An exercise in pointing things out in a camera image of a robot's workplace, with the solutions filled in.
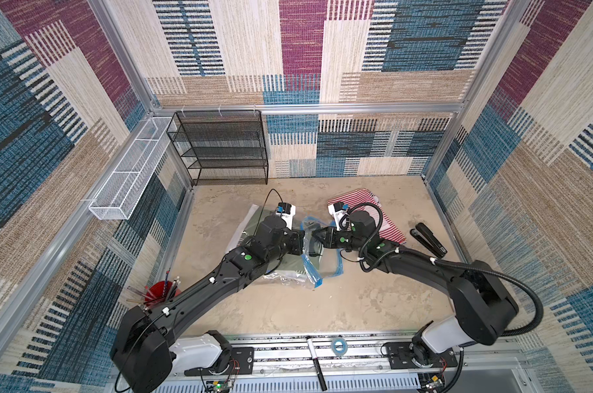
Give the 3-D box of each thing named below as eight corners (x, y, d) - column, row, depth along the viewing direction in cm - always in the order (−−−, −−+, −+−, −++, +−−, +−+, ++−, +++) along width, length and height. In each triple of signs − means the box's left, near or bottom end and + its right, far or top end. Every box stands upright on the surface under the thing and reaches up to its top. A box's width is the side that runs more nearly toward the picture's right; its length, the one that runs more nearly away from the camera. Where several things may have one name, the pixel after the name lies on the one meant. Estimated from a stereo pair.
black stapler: (439, 259, 96) (445, 252, 92) (409, 233, 104) (414, 225, 99) (445, 255, 97) (451, 248, 93) (415, 229, 105) (420, 221, 101)
